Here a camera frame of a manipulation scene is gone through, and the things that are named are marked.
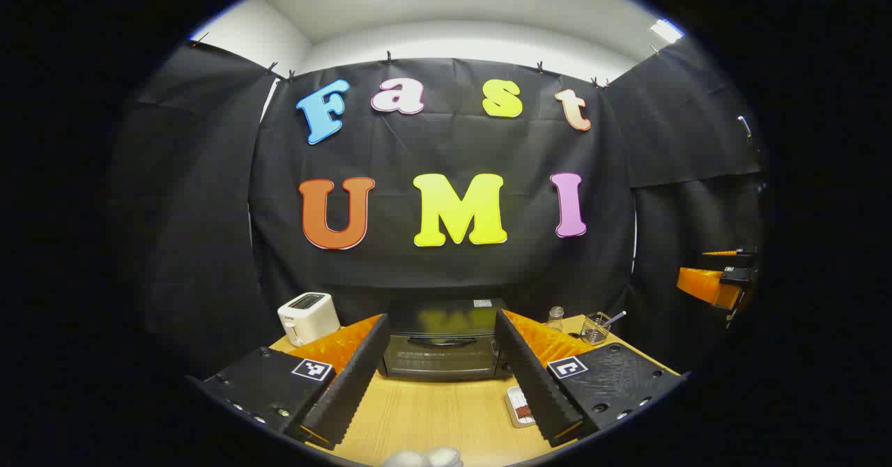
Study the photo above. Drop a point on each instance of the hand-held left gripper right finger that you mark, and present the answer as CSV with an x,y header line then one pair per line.
x,y
536,390

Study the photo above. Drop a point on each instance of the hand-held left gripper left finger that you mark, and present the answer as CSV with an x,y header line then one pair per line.
x,y
348,390

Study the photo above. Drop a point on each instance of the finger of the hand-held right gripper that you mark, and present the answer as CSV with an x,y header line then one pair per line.
x,y
728,252
707,286

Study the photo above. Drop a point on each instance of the black electric oven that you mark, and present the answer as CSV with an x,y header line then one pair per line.
x,y
439,355

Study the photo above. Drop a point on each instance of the white rectangular tray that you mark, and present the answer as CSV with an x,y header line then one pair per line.
x,y
512,411

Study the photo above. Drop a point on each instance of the clear glass bottle yellow label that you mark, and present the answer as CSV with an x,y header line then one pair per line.
x,y
555,319

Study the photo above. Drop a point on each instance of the white toaster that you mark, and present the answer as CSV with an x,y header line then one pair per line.
x,y
306,320

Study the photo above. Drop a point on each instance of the small ceiling light panel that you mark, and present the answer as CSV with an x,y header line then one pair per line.
x,y
666,31

